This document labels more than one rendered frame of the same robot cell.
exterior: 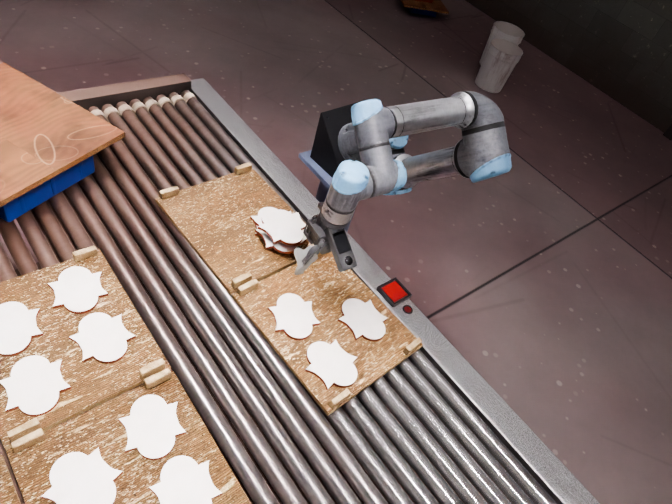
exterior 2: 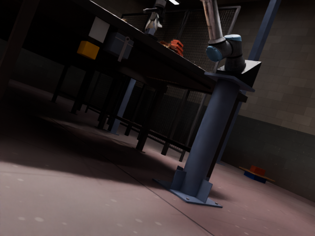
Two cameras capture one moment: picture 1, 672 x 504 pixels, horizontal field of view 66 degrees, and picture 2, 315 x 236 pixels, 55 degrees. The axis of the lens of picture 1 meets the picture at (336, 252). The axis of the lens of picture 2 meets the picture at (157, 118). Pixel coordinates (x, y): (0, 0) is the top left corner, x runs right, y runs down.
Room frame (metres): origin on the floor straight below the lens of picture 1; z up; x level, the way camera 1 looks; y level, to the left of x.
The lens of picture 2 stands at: (1.69, -2.12, 0.43)
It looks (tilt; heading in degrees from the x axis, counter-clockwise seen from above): 0 degrees down; 102
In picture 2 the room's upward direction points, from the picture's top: 21 degrees clockwise
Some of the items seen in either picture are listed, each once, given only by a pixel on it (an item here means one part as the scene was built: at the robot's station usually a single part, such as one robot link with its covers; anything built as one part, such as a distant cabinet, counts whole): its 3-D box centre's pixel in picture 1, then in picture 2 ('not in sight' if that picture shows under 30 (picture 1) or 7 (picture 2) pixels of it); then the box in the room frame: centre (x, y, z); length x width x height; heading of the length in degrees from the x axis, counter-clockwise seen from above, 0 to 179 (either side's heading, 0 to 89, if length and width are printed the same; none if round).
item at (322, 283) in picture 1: (328, 321); not in sight; (0.85, -0.04, 0.93); 0.41 x 0.35 x 0.02; 55
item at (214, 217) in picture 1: (241, 223); not in sight; (1.09, 0.30, 0.93); 0.41 x 0.35 x 0.02; 55
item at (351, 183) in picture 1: (348, 186); not in sight; (0.94, 0.02, 1.33); 0.09 x 0.08 x 0.11; 136
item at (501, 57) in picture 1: (497, 66); not in sight; (4.63, -0.81, 0.18); 0.30 x 0.30 x 0.37
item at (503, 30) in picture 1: (500, 47); not in sight; (5.06, -0.84, 0.18); 0.30 x 0.30 x 0.37
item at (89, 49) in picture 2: not in sight; (93, 37); (0.81, -0.51, 0.74); 0.09 x 0.08 x 0.24; 52
